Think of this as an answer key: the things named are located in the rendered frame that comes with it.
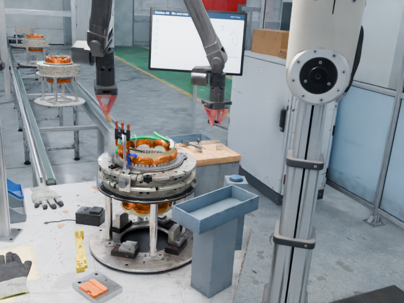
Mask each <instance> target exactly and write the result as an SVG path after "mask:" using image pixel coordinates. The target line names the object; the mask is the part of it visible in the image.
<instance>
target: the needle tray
mask: <svg viewBox="0 0 404 303"><path fill-rule="evenodd" d="M258 207H259V195H256V194H254V193H252V192H249V191H247V190H244V189H242V188H240V187H237V186H235V185H229V186H226V187H224V188H221V189H218V190H215V191H212V192H209V193H207V194H204V195H201V196H199V197H195V198H192V199H190V200H187V201H184V202H181V203H179V204H175V205H173V207H172V220H173V221H174V222H176V223H178V224H180V225H182V226H184V227H185V228H187V229H189V230H190V231H193V232H194V236H193V246H192V266H191V287H193V288H194V289H195V290H197V291H198V292H200V293H201V294H203V295H204V296H206V297H207V298H211V297H213V296H215V295H216V294H218V293H219V292H221V291H223V290H225V289H226V288H228V287H230V286H231V284H232V277H233V265H234V252H235V245H236V233H237V220H238V218H239V217H241V216H244V215H246V214H248V213H250V212H253V211H255V210H257V209H258Z"/></svg>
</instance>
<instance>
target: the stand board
mask: <svg viewBox="0 0 404 303"><path fill-rule="evenodd" d="M216 145H223V144H221V143H216V144H203V145H201V146H202V147H204V148H206V150H205V149H202V152H196V153H195V147H193V146H184V147H179V144H175V148H177V149H179V150H183V151H184V152H187V154H190V155H192V156H193V157H194V158H195V160H196V167H197V166H203V165H213V164H223V163H229V162H239V161H241V155H240V154H238V153H236V152H235V151H233V150H232V149H230V148H228V147H227V146H225V145H223V150H216Z"/></svg>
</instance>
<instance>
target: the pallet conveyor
mask: <svg viewBox="0 0 404 303"><path fill-rule="evenodd" d="M7 44H10V45H16V37H12V38H8V37H7ZM16 53H23V54H16ZM37 53H39V54H37ZM14 55H26V49H24V50H23V51H12V50H11V49H8V63H9V71H10V82H11V93H12V94H13V97H14V109H15V110H17V117H18V127H19V130H18V131H19V132H22V131H23V147H24V156H25V162H24V164H25V165H29V164H30V163H31V166H32V183H33V187H38V186H53V185H57V183H56V180H55V176H54V173H53V171H52V167H51V164H50V162H49V158H48V156H47V153H46V151H52V150H68V149H74V150H75V157H74V160H76V161H78V160H80V158H79V157H78V156H79V130H90V129H97V152H98V159H99V157H100V156H101V155H102V154H103V153H104V152H105V138H106V139H107V140H108V129H112V128H113V127H112V126H111V125H110V123H109V122H107V120H106V119H105V118H104V116H103V115H102V114H101V113H100V112H99V111H98V110H97V109H96V108H95V107H94V105H93V104H92V103H91V102H90V101H89V100H88V99H87V98H86V97H85V96H84V94H83V93H82V92H81V91H80V90H79V88H78V97H80V98H82V99H84V100H85V103H84V104H82V105H81V106H82V108H83V109H84V111H85V112H86V113H87V114H88V116H89V117H90V118H91V119H92V121H93V122H94V124H93V125H81V126H79V123H78V106H73V126H63V107H58V110H59V114H58V115H57V117H48V118H35V117H34V114H33V111H32V108H31V105H30V103H29V100H35V99H38V98H31V97H41V94H26V91H25V87H24V85H41V81H40V82H39V83H38V84H23V82H22V78H35V80H36V81H37V80H38V78H40V76H39V75H36V72H39V70H37V68H35V70H34V72H23V73H19V70H13V66H12V63H11V62H17V63H22V62H27V61H15V59H14ZM33 55H34V61H37V55H39V57H40V60H39V61H43V57H42V56H43V52H40V51H38V52H36V51H33V52H32V51H30V60H31V61H33V60H32V56H33ZM47 84H48V94H45V97H46V96H54V94H52V88H51V84H50V83H47ZM64 85H65V86H66V87H67V89H68V90H69V91H70V92H71V93H65V96H75V86H74V83H73V82H72V81H71V83H68V84H67V83H64ZM78 86H79V87H80V88H81V89H82V90H83V91H84V92H85V94H86V95H87V96H88V97H89V98H90V99H91V100H92V101H93V102H94V103H95V104H96V105H97V106H98V107H99V108H100V110H101V111H102V109H101V107H100V105H99V103H98V102H97V101H96V100H95V99H94V97H93V96H92V95H91V94H90V93H89V92H88V91H87V90H86V89H85V88H84V87H83V86H82V85H81V84H80V83H79V82H78ZM43 120H59V124H60V126H59V127H38V126H37V123H36V121H43ZM113 129H114V128H113ZM70 130H73V131H74V143H73V144H72V145H71V146H62V147H44V144H43V141H42V138H41V135H40V132H59V131H70ZM29 153H30V154H31V162H30V161H29Z"/></svg>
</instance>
